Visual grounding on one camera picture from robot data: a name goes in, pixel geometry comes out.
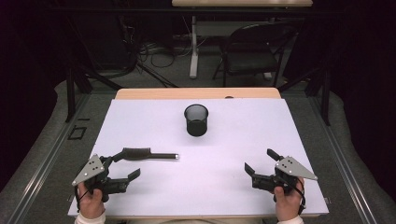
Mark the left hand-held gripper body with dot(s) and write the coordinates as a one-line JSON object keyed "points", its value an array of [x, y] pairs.
{"points": [[93, 169]]}

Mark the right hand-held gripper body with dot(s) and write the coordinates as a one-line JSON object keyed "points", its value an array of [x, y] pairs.
{"points": [[291, 169]]}

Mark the black comb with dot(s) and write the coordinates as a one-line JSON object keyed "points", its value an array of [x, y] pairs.
{"points": [[137, 154]]}

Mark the black mesh pen cup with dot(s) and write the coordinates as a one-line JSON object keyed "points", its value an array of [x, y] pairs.
{"points": [[196, 127]]}

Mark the person's left hand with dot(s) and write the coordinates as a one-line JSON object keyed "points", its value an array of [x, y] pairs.
{"points": [[91, 205]]}

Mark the person's right hand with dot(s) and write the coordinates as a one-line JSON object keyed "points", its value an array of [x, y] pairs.
{"points": [[288, 207]]}

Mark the white table cover board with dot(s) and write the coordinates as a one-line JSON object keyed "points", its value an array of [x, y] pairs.
{"points": [[218, 174]]}

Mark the black metal stand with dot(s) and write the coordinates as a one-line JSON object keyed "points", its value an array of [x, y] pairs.
{"points": [[71, 93], [326, 99]]}

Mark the black folding chair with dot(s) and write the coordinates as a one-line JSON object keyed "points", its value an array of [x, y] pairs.
{"points": [[252, 59]]}

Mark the wooden desk with white leg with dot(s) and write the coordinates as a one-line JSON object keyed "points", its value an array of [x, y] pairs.
{"points": [[194, 56]]}

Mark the metal floor rail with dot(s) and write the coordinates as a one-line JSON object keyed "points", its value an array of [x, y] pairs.
{"points": [[46, 161], [342, 161]]}

